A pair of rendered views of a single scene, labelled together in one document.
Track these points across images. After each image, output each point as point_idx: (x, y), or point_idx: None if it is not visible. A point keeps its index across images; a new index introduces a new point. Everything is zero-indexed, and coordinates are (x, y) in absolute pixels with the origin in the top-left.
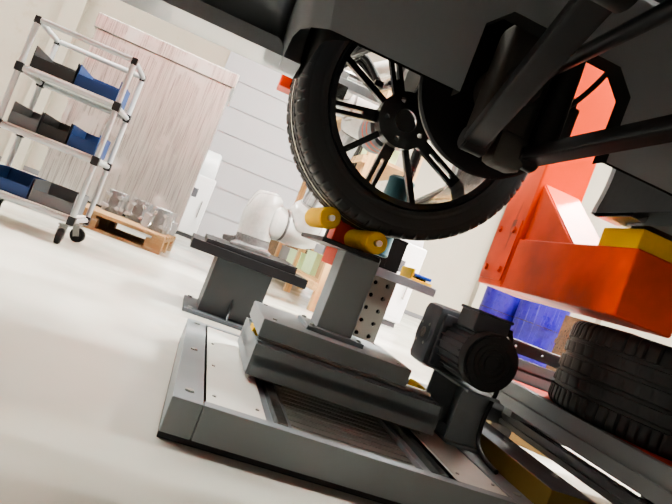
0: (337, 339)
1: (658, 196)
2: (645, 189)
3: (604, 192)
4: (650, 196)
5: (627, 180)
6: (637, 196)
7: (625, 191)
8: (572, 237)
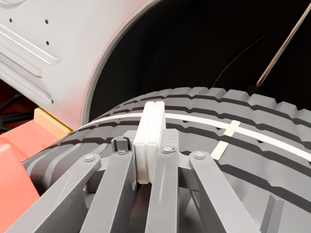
0: None
1: (125, 101)
2: (116, 101)
3: (86, 119)
4: (121, 103)
5: (102, 102)
6: (113, 107)
7: (103, 109)
8: (24, 160)
